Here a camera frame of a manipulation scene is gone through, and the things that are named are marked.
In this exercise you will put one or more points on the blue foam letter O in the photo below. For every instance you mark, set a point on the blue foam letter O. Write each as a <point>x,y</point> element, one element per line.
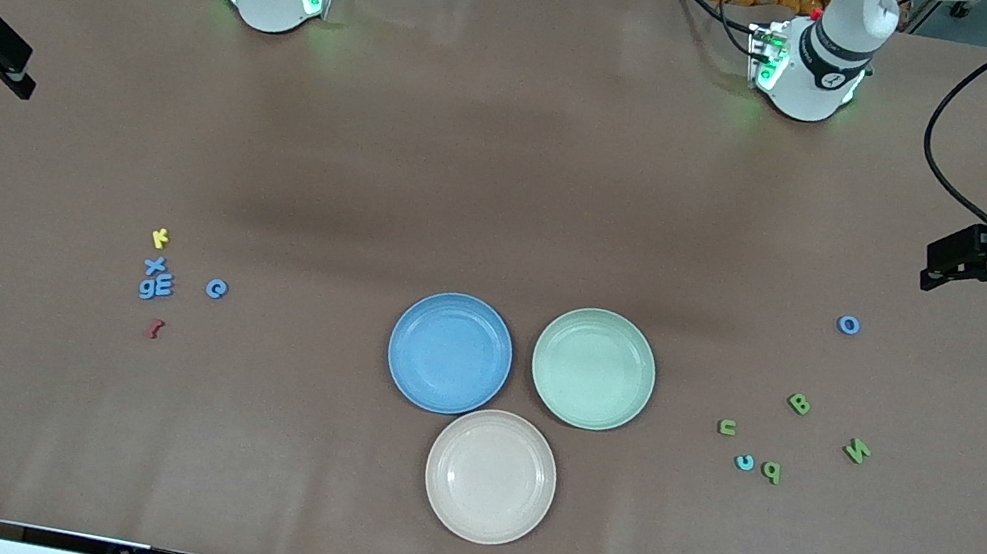
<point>841,323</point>

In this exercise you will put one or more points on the beige round plate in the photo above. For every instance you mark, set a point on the beige round plate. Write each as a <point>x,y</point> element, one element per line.
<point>490,476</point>

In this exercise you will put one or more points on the yellow foam letter K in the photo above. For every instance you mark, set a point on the yellow foam letter K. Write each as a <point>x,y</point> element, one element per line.
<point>160,238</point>

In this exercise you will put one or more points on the green foam letter N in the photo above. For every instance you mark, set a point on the green foam letter N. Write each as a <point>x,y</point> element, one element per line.
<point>728,423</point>
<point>857,450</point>

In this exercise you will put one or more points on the blue foam letter X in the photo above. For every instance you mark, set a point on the blue foam letter X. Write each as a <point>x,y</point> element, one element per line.
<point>155,265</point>

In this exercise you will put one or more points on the blue foam letter E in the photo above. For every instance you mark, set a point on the blue foam letter E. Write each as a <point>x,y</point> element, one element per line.
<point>164,287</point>

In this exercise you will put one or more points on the cyan foam letter c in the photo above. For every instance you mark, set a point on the cyan foam letter c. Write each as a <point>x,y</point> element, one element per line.
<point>750,462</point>

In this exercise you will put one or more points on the blue foam letter g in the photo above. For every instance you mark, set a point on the blue foam letter g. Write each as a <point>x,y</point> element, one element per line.
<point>147,289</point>

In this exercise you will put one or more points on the green foam letter B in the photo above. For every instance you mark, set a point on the green foam letter B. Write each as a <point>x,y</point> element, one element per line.
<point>799,403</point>
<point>771,472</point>

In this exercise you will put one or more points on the light green round plate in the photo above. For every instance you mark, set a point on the light green round plate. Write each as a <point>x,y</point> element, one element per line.
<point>593,368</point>

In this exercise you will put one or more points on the red foam letter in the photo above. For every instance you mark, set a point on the red foam letter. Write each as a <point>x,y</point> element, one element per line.
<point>154,329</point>

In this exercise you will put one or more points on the blue foam letter c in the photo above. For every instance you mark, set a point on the blue foam letter c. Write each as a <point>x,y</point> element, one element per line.
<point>210,287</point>

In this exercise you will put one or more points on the blue round plate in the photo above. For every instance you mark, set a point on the blue round plate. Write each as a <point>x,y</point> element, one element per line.
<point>450,353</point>

